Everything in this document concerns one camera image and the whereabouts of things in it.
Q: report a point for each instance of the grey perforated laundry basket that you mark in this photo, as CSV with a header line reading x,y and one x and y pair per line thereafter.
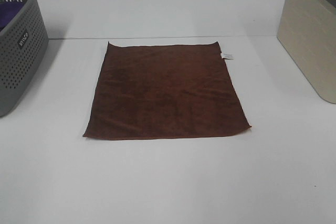
x,y
24,41

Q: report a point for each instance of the white towel care label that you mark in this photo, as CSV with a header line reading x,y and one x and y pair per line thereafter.
x,y
227,56

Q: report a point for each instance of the beige storage bin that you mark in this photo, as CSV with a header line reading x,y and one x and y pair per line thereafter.
x,y
307,32

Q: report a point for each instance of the purple cloth in basket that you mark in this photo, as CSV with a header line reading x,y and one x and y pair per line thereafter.
x,y
8,11

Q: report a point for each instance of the brown towel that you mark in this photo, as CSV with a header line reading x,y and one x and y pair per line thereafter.
x,y
164,92

